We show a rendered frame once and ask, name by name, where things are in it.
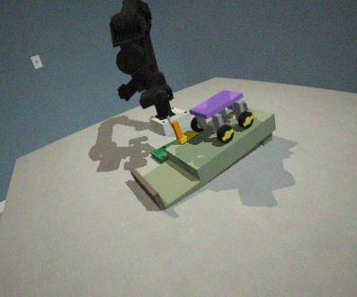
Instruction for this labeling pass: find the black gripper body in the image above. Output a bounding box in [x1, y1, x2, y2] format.
[133, 59, 167, 109]

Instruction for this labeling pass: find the olive green ramp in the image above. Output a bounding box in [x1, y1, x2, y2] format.
[129, 103, 276, 210]

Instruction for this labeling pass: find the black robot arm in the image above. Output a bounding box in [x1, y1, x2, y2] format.
[110, 0, 175, 116]

